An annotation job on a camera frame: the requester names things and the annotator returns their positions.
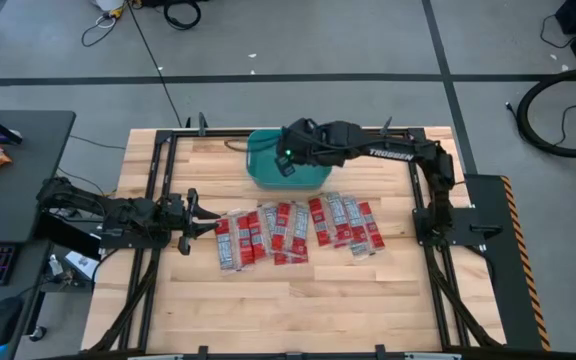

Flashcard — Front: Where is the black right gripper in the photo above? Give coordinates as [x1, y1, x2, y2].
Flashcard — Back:
[274, 118, 330, 178]

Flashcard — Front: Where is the black platform with hazard stripe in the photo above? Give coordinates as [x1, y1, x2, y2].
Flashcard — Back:
[462, 173, 553, 352]

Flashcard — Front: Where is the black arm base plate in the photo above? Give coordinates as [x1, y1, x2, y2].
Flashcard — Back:
[98, 230, 172, 250]
[412, 206, 504, 247]

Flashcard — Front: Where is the long black floor cable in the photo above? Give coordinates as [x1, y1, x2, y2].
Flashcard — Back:
[126, 0, 185, 129]

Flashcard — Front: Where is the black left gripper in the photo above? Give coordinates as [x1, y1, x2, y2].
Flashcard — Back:
[165, 187, 222, 257]

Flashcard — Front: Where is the small white box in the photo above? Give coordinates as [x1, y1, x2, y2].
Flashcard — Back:
[62, 249, 101, 281]

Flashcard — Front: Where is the thin looping floor cable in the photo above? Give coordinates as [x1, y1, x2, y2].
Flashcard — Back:
[81, 14, 119, 49]

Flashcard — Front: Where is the black desk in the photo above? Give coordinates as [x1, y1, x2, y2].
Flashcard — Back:
[0, 109, 77, 360]

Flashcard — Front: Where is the black aluminium table frame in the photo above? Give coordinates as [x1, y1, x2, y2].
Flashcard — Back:
[87, 112, 507, 360]

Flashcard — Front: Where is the thick black hose ring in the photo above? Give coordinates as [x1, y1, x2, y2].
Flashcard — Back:
[515, 66, 576, 160]

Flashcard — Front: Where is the white and yellow power strip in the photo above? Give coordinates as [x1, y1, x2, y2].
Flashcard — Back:
[90, 0, 128, 19]

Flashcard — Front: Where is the coiled black cable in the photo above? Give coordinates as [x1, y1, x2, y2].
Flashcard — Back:
[162, 0, 203, 31]

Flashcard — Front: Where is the black control box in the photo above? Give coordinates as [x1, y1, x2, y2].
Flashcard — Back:
[34, 210, 103, 261]

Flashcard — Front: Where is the black computer mouse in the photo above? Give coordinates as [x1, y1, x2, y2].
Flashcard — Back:
[0, 295, 25, 349]

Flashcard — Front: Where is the teal plastic basket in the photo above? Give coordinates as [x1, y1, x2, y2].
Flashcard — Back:
[245, 127, 333, 191]

